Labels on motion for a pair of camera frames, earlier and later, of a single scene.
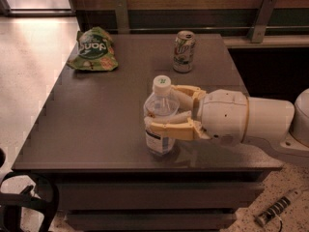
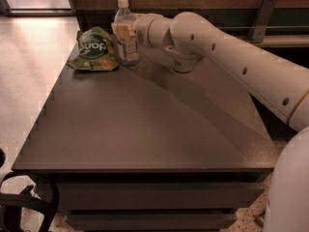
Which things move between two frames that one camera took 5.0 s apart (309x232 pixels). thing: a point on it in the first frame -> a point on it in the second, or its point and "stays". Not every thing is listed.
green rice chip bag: (96, 51) stays
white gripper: (223, 116) -> (142, 29)
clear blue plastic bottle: (161, 101) -> (127, 45)
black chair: (12, 204) stays
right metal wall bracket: (260, 25) stays
